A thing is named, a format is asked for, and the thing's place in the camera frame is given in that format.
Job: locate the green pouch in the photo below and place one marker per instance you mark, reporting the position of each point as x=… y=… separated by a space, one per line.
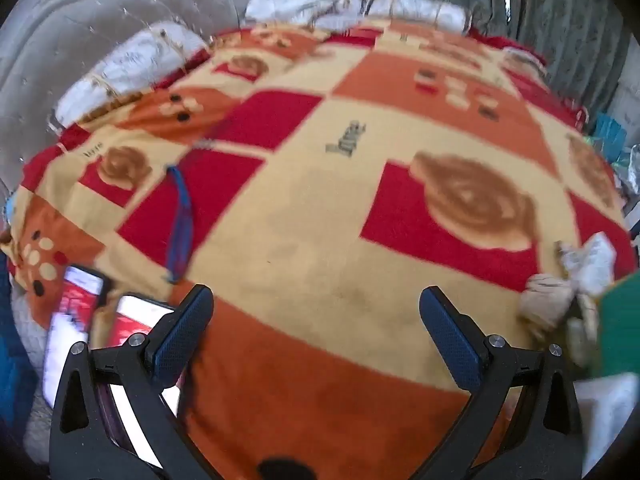
x=622 y=330

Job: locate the white gold-trimmed pillow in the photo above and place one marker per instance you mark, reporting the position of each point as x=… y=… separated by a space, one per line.
x=425 y=10
x=130 y=60

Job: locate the smartphone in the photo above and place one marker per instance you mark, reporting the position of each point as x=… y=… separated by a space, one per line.
x=75 y=310
x=137 y=320

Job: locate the rose printed checkered blanket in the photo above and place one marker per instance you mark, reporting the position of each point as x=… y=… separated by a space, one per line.
x=300 y=210

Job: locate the beige tissue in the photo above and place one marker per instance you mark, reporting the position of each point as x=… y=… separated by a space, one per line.
x=545 y=300

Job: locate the crumpled white paper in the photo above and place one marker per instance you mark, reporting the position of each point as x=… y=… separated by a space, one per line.
x=592 y=260

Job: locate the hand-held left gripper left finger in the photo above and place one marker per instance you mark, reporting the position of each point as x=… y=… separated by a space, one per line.
x=182 y=330

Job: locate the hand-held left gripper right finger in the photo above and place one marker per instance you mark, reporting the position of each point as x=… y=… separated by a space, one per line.
x=450 y=340

